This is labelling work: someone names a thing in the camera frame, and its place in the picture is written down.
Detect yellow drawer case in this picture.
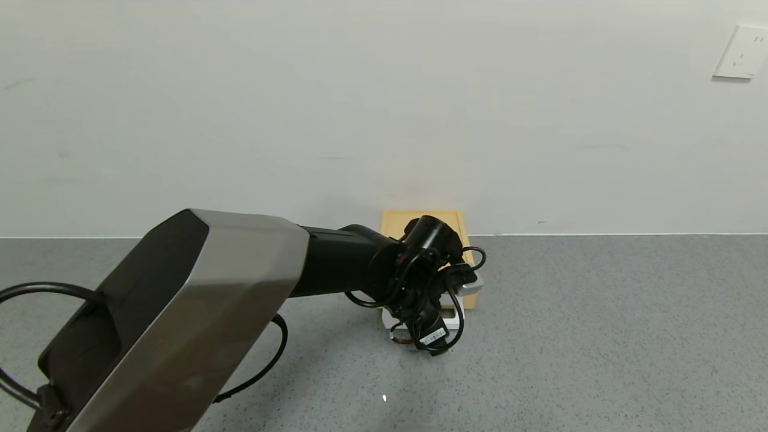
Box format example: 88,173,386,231
380,209,476,283

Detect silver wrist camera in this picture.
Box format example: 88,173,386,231
447,263,485,296

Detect thin black wrist cables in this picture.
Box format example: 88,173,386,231
345,245,487,355

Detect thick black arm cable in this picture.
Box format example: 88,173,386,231
0,282,289,415

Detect white wall socket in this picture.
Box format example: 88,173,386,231
713,24,768,79

